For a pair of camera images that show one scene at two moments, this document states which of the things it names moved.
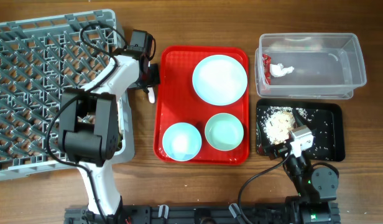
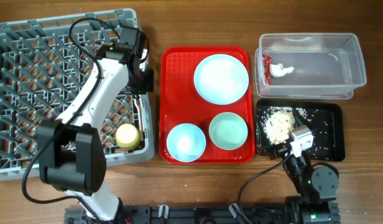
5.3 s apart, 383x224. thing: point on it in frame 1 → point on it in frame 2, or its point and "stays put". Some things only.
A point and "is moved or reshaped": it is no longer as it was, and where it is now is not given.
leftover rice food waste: x=278 y=121 stays put
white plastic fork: x=151 y=94 → x=138 y=110
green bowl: x=224 y=132 is moved or reshaped
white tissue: x=278 y=70 stays put
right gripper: x=277 y=150 stays put
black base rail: x=314 y=213 stays put
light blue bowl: x=181 y=142 is moved or reshaped
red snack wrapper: x=267 y=60 stays put
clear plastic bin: x=308 y=65 stays put
